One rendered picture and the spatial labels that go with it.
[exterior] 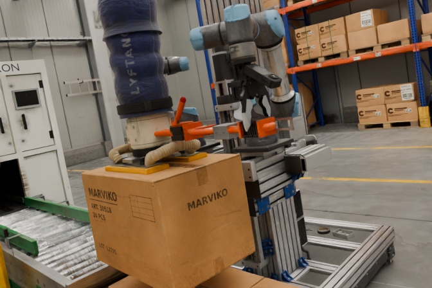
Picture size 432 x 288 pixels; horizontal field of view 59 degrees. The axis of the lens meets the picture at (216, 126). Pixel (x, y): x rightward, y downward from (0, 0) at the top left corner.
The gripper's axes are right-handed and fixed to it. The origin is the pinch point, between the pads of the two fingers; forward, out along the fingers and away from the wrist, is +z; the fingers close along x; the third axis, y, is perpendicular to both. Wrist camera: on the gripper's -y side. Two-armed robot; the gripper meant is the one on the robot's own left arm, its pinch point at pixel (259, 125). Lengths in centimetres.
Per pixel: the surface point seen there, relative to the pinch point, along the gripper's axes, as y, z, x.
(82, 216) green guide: 202, 64, -16
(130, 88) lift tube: 54, -18, 9
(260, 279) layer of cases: 31, 67, -20
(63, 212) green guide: 235, 65, -15
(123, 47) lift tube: 55, -34, 8
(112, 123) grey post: 387, 11, -145
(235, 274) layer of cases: 43, 67, -17
